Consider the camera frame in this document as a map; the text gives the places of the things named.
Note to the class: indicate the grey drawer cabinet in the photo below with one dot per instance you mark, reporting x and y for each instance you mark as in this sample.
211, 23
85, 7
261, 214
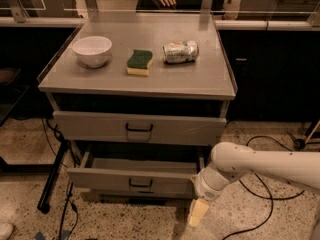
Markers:
142, 97

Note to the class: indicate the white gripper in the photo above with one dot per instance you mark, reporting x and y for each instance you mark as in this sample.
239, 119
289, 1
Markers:
202, 188

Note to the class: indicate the white shoe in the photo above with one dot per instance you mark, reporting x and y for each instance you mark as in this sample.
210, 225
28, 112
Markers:
6, 230

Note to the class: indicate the white ceramic bowl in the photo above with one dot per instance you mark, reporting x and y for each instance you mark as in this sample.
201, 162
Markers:
93, 51

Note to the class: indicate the white counter rail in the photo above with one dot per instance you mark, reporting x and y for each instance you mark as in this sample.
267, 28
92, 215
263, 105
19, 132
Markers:
221, 24

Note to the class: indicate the grey drawer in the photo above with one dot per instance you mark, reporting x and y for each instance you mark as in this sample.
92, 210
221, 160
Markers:
139, 178
155, 129

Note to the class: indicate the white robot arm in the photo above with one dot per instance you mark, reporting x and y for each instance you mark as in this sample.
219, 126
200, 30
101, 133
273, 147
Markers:
229, 162

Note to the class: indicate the grey top drawer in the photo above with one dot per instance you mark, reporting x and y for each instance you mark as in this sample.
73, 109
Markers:
155, 129

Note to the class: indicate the black tripod leg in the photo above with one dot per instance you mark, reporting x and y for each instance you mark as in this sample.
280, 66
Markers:
43, 204

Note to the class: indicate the black wheeled cart base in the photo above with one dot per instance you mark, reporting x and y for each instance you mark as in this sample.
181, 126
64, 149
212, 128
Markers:
311, 136

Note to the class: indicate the crushed silver soda can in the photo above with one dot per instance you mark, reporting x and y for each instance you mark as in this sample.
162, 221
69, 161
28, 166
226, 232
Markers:
180, 52

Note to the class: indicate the green and yellow sponge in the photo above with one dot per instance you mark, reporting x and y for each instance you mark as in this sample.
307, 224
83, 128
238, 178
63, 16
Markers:
140, 62

